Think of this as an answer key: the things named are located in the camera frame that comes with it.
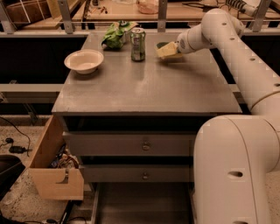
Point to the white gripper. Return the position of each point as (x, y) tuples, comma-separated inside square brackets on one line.
[(182, 43)]

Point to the green and yellow sponge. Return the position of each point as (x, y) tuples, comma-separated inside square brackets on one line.
[(162, 49)]

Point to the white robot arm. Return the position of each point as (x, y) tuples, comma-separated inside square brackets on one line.
[(234, 153)]

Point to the green soda can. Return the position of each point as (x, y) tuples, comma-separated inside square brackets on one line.
[(137, 40)]

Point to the pink plastic bag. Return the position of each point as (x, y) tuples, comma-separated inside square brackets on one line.
[(147, 6)]

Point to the green chip bag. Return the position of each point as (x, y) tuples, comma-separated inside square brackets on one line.
[(117, 34)]

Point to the grey drawer cabinet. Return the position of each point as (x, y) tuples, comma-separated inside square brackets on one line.
[(172, 96)]

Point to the white bowl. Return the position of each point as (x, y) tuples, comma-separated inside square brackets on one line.
[(84, 61)]

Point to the wooden background table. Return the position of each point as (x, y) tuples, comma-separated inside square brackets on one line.
[(109, 11)]

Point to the upper grey drawer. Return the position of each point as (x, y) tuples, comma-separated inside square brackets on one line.
[(160, 145)]

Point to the grey drawer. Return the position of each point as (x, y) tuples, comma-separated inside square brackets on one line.
[(136, 173), (160, 145)]

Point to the middle grey drawer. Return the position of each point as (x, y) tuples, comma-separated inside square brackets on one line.
[(136, 173)]

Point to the open bottom drawer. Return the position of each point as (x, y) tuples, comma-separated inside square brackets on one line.
[(142, 203)]

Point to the wooden box with clutter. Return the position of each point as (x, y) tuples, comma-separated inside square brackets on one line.
[(53, 183)]

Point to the metal railing frame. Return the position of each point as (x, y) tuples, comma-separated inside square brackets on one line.
[(260, 17)]

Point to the black power adapter with cable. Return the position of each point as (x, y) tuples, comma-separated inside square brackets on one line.
[(14, 148)]

